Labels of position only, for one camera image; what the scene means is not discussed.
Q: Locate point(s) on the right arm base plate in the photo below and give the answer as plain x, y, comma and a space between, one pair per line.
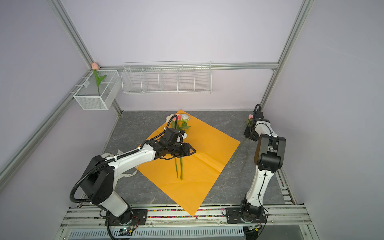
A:
237, 215

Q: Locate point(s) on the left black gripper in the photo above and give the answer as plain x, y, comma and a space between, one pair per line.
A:
186, 150

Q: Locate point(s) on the white wire wall basket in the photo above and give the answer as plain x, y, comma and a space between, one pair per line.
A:
171, 77

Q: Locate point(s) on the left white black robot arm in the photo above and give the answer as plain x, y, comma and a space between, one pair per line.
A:
97, 184

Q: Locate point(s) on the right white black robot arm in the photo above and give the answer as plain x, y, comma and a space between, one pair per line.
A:
269, 158

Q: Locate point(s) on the pink tulip fake flower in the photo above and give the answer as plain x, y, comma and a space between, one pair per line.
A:
99, 79

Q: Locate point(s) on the orange wrapping paper sheet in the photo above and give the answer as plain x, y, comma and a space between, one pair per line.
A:
189, 181

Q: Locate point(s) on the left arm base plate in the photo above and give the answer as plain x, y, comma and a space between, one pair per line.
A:
136, 217

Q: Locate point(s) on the white mesh corner basket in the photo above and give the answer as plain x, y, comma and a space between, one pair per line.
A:
99, 96

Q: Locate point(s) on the light pink rose fake flower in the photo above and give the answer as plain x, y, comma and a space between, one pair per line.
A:
248, 122

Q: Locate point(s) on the white ribbon strip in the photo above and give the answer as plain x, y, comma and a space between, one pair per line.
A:
128, 173

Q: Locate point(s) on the aluminium front rail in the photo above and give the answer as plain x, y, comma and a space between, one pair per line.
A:
171, 216

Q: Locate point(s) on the cream rose fake flower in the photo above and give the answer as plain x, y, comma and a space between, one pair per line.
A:
172, 121

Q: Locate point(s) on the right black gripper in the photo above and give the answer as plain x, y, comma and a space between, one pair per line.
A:
247, 135

